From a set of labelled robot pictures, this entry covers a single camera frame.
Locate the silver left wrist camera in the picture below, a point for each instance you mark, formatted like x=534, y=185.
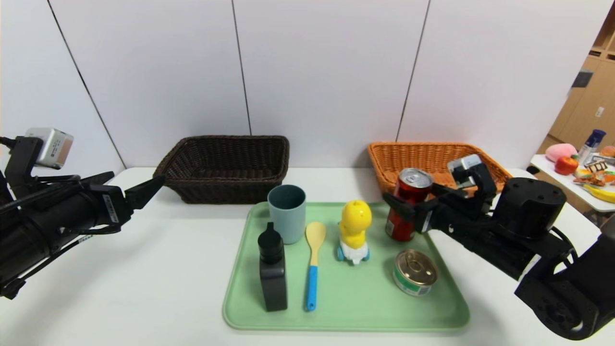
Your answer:
x=50, y=146

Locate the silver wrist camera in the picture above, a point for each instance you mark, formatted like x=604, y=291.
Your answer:
x=463, y=166
x=50, y=146

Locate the pink peach plush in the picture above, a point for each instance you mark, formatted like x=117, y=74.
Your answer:
x=560, y=152

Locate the orange wicker basket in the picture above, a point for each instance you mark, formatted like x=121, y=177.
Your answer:
x=408, y=156

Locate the yellow banana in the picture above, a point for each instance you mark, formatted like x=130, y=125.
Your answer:
x=603, y=193

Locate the wooden cabinet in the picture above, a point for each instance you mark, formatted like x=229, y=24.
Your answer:
x=591, y=96

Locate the yellow duck toy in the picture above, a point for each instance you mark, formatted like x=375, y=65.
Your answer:
x=354, y=221

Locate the orange snack packet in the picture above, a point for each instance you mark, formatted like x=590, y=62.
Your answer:
x=596, y=179

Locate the small tin gold lid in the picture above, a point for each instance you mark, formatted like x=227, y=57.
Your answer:
x=415, y=273

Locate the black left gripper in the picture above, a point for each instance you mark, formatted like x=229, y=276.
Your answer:
x=113, y=208

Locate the light green plastic tray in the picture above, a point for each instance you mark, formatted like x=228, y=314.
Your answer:
x=365, y=298

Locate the round orange fruit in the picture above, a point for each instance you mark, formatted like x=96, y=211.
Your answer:
x=608, y=151

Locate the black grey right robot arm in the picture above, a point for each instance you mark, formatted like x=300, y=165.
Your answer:
x=528, y=206

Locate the dark brown wicker basket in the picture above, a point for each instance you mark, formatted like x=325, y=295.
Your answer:
x=216, y=192

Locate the grey wall box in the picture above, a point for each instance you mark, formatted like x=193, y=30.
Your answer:
x=582, y=79

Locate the red soda can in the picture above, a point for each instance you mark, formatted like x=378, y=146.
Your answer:
x=401, y=229

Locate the blue-grey plastic cup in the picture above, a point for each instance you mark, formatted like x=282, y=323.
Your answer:
x=288, y=216

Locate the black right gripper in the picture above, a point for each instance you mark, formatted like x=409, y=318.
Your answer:
x=424, y=219

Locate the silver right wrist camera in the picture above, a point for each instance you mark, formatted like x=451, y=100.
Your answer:
x=463, y=166

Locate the chocolate cake toy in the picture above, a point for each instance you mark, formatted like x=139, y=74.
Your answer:
x=597, y=166

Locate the red apple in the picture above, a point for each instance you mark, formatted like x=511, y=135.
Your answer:
x=566, y=166

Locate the white bottle blue cap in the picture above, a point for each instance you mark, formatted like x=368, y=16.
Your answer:
x=593, y=141

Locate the black square bottle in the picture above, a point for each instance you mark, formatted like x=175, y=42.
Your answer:
x=273, y=278

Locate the white side table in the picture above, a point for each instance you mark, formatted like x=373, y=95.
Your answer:
x=579, y=194

